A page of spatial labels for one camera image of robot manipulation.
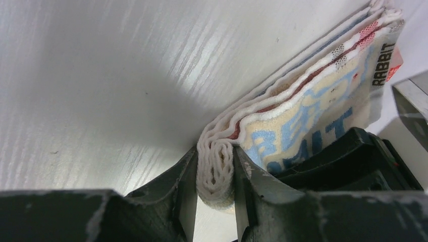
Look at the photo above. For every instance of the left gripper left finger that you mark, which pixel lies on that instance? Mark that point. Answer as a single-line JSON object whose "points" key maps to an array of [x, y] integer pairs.
{"points": [[163, 209]]}

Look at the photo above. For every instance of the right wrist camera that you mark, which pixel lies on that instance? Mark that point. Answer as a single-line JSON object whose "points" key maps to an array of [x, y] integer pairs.
{"points": [[411, 102]]}

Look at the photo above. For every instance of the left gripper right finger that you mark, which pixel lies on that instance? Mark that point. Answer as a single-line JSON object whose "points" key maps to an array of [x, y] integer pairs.
{"points": [[269, 210]]}

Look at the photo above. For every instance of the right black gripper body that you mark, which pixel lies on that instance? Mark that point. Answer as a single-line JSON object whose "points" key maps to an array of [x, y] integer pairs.
{"points": [[358, 161]]}

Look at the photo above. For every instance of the rabbit print towel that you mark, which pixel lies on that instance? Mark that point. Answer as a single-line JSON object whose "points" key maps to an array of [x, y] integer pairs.
{"points": [[335, 84]]}

